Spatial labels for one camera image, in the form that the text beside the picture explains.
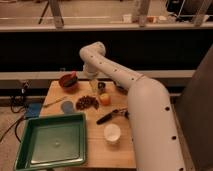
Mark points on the dark bowl with blue sponge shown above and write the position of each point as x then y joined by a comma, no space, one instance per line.
120,88

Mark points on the black handled peeler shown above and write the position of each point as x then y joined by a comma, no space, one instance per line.
116,112

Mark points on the blue box on floor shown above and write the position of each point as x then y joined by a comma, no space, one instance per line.
33,110

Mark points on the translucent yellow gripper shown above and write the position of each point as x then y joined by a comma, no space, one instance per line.
94,85

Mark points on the green plastic tray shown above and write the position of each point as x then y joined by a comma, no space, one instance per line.
52,141

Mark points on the red eraser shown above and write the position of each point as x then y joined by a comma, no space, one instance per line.
73,74

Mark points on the blue round lid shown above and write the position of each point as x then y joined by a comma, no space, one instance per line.
67,107

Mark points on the small metal cup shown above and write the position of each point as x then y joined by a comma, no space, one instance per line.
101,87

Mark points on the wooden stick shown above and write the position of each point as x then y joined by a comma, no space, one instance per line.
54,102

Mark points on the white round cup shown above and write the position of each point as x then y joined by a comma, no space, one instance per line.
112,133

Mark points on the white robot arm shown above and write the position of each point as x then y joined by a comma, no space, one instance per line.
154,132

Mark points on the red-brown bowl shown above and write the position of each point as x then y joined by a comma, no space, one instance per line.
68,81

